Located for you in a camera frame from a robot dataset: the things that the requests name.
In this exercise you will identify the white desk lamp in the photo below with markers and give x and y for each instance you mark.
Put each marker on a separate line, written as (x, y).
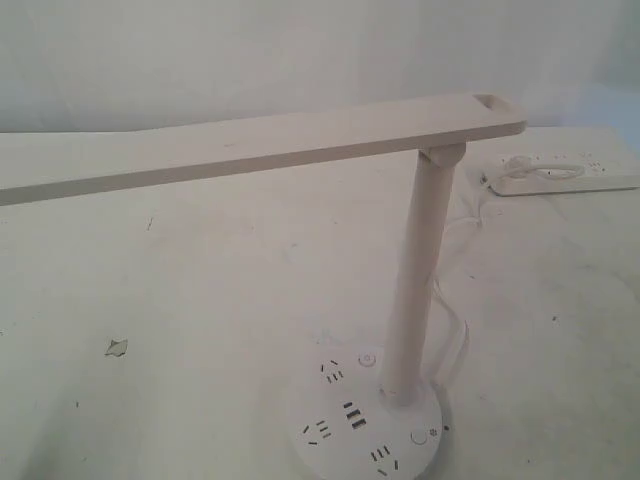
(351, 414)

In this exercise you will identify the white power strip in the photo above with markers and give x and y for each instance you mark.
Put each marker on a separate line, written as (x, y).
(559, 173)

